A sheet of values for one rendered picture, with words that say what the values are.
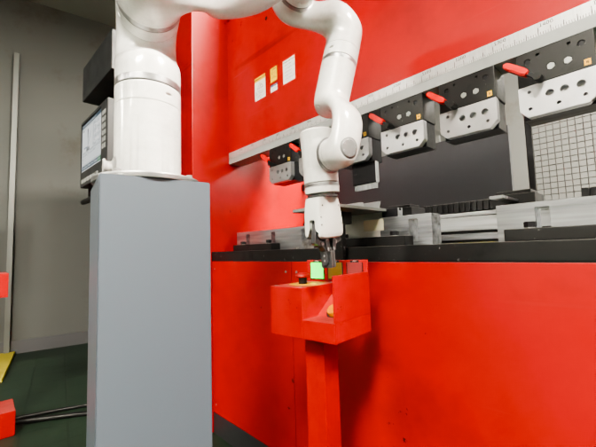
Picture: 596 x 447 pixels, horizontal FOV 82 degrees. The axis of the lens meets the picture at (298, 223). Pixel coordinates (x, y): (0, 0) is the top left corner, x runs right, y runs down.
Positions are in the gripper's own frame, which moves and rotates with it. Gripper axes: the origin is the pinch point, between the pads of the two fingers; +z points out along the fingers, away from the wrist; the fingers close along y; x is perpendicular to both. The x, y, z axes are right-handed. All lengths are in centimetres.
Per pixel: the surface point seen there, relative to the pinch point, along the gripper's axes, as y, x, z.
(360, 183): -42.1, -13.2, -22.4
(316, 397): 3.0, -5.1, 33.6
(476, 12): -38, 30, -63
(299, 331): 6.5, -5.6, 16.4
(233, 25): -56, -90, -120
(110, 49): -3, -118, -101
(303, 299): 5.1, -4.6, 9.0
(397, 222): -37.1, 1.9, -7.3
